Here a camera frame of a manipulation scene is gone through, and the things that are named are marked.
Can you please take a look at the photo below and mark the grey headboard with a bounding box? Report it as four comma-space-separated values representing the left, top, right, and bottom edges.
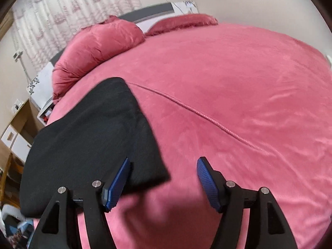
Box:
49, 2, 175, 66

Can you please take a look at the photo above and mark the white grey nightstand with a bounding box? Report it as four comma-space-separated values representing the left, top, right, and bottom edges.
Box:
36, 100, 55, 123

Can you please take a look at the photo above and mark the red ruffled pillow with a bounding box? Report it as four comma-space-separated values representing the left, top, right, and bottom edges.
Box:
144, 13, 219, 36

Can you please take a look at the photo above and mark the brown wooden shelf unit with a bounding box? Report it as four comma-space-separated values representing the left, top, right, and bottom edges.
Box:
0, 153, 25, 205

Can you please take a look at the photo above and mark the pink patterned curtain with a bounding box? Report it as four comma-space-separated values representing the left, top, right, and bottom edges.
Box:
12, 0, 143, 72

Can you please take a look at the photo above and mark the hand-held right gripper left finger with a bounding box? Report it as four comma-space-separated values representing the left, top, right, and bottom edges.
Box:
28, 157, 131, 249

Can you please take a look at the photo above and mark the wooden desk with white cabinet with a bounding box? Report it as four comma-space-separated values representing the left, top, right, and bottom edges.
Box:
0, 99, 40, 178

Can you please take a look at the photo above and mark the bed with pink fleece blanket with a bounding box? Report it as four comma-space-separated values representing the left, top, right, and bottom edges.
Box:
32, 22, 332, 249

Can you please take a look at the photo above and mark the white floral panel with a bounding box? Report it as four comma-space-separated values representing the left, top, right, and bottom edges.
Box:
172, 0, 200, 15
27, 62, 55, 105

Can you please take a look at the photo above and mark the red folded duvet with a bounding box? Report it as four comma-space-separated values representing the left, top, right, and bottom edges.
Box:
52, 16, 146, 100

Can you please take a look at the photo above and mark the black woolen garment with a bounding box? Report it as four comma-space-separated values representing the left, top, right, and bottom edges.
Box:
19, 77, 171, 217

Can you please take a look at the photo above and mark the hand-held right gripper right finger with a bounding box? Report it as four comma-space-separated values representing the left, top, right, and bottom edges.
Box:
196, 157, 299, 249

